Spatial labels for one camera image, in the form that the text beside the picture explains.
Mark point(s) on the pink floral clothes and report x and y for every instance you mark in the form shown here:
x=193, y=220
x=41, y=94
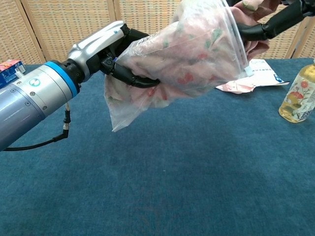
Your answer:
x=251, y=14

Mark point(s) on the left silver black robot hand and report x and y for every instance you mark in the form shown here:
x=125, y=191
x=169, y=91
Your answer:
x=96, y=44

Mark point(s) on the white snack packet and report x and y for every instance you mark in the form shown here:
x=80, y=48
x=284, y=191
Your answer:
x=263, y=72

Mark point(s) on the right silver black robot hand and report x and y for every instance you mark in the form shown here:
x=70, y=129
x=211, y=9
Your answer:
x=278, y=24

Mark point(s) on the blue felt table cover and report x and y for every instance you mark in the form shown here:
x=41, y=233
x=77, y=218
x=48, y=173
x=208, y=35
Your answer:
x=172, y=172

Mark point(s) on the yellow tea bottle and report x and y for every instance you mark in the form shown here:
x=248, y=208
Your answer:
x=299, y=98

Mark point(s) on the woven bamboo folding screen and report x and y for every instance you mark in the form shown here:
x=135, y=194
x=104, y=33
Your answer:
x=73, y=24

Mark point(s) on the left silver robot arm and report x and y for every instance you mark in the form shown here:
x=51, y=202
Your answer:
x=27, y=100

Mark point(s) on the transparent plastic zip bag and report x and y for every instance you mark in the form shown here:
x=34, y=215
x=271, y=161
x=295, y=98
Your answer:
x=197, y=49

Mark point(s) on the blue pink cookie box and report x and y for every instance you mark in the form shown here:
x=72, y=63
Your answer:
x=9, y=73

